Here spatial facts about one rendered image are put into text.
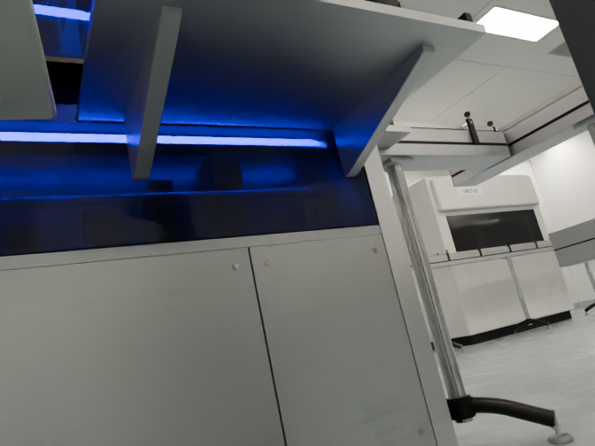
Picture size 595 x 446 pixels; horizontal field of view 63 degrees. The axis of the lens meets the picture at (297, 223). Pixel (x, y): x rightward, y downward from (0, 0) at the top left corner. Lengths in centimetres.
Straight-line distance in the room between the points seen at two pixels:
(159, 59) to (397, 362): 79
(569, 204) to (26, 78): 975
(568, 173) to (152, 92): 956
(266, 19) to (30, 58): 35
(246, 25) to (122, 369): 61
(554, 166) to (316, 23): 953
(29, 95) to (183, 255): 39
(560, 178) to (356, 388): 931
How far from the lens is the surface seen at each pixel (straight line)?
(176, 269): 96
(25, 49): 72
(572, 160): 1010
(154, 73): 83
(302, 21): 86
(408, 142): 155
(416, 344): 119
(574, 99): 179
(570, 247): 181
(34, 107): 83
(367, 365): 111
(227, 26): 83
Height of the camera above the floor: 36
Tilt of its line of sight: 14 degrees up
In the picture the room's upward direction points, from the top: 12 degrees counter-clockwise
